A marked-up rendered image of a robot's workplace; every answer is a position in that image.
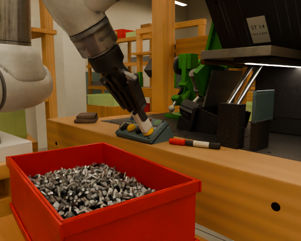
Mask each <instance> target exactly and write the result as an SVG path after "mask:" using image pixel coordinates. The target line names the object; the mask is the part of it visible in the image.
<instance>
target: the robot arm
mask: <svg viewBox="0 0 301 241"><path fill-rule="evenodd" d="M118 1H120V0H42V2H43V3H44V5H45V7H46V9H47V10H48V12H49V13H50V15H51V16H52V18H53V19H54V20H55V22H56V23H57V24H58V25H59V26H60V27H61V28H62V29H63V30H64V31H65V32H66V33H67V35H68V36H69V37H70V40H71V41H72V42H73V44H74V45H75V47H76V49H77V50H78V52H79V53H80V55H81V56H82V58H84V59H88V62H89V63H90V65H91V66H92V68H93V70H94V71H95V72H96V73H98V74H102V77H101V78H100V79H99V81H100V82H101V83H102V84H103V85H104V86H105V87H106V89H107V90H108V91H109V92H110V94H111V95H112V96H113V98H114V99H115V100H116V101H117V103H118V104H119V105H120V106H121V107H122V109H123V110H125V109H127V111H128V112H130V113H131V114H132V116H133V118H134V120H135V122H136V123H137V125H138V126H139V128H140V130H141V131H142V133H145V134H146V133H147V132H148V131H149V130H150V129H151V128H152V127H153V126H152V124H151V122H150V120H149V118H148V116H147V115H146V113H145V111H144V108H145V107H146V106H147V102H146V99H145V97H144V94H143V91H142V88H141V85H140V78H139V75H138V74H137V73H135V74H131V73H130V72H129V71H128V69H127V68H126V67H125V65H124V64H123V59H124V55H123V53H122V51H121V49H120V47H119V45H118V44H117V43H116V42H117V40H118V37H117V35H116V33H115V31H114V29H113V27H112V25H111V24H110V22H109V19H108V17H107V16H106V14H105V11H106V10H107V9H108V8H110V7H111V6H112V5H113V4H115V3H116V2H118ZM52 90H53V78H52V75H51V73H50V72H49V70H48V69H47V67H46V66H44V65H43V62H42V60H41V56H40V53H39V52H38V50H37V49H36V48H35V47H33V46H32V38H31V0H0V112H12V111H19V110H25V109H29V108H32V107H34V106H37V105H39V104H41V103H42V102H44V101H45V100H47V99H48V98H49V97H50V95H51V93H52Z"/></svg>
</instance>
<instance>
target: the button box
mask: <svg viewBox="0 0 301 241"><path fill-rule="evenodd" d="M131 117H132V116H130V117H129V118H128V119H127V120H126V121H125V122H126V123H127V124H128V125H130V124H134V125H135V126H136V127H138V125H137V123H136V122H135V120H130V118H131ZM151 119H152V121H151V124H152V126H153V127H152V128H153V132H152V133H151V134H150V135H147V136H145V135H144V134H143V133H142V132H140V133H136V131H135V129H134V130H132V131H128V129H127V128H125V129H123V130H121V129H120V128H119V129H118V130H117V131H116V132H115V134H116V135H117V136H119V137H123V138H127V139H131V140H135V141H138V142H143V143H147V144H151V145H152V144H157V143H161V142H166V141H169V139H170V138H173V137H174V134H173V132H172V131H171V129H170V127H169V125H168V123H167V121H165V120H161V122H160V123H159V124H157V125H155V124H154V123H155V121H157V120H158V119H153V118H151ZM136 127H135V128H136Z"/></svg>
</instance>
